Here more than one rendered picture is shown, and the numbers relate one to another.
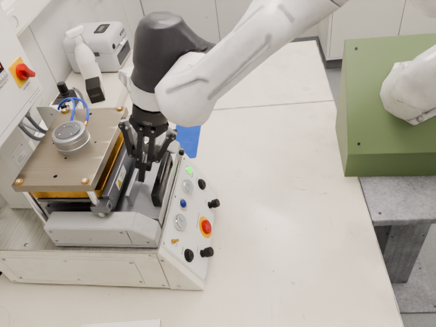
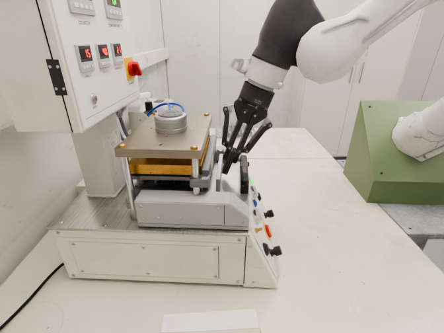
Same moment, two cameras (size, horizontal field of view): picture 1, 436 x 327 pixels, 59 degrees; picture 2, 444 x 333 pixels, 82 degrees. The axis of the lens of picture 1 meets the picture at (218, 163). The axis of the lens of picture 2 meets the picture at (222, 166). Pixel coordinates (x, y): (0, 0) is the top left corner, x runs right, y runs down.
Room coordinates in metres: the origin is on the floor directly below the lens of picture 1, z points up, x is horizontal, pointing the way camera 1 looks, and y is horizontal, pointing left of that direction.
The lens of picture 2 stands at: (0.09, 0.30, 1.31)
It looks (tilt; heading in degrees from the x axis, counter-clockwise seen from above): 27 degrees down; 350
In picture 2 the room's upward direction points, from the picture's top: straight up
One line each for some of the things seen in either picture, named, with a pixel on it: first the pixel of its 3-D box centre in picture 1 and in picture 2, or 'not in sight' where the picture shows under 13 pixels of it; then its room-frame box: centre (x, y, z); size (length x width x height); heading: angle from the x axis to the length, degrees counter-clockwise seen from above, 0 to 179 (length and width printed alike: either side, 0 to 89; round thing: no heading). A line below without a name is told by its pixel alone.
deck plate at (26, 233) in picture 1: (88, 194); (165, 189); (0.73, 0.35, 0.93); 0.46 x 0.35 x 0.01; 77
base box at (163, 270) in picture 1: (115, 211); (183, 213); (0.74, 0.31, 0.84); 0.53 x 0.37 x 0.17; 77
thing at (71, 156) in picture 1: (69, 145); (162, 135); (0.75, 0.35, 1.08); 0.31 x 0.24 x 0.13; 167
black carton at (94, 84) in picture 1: (95, 89); not in sight; (1.43, 0.45, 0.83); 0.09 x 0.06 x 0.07; 10
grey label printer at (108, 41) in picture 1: (98, 46); (153, 114); (1.73, 0.45, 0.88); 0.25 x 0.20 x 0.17; 75
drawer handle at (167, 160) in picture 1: (162, 177); (244, 172); (0.68, 0.14, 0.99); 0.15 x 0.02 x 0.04; 167
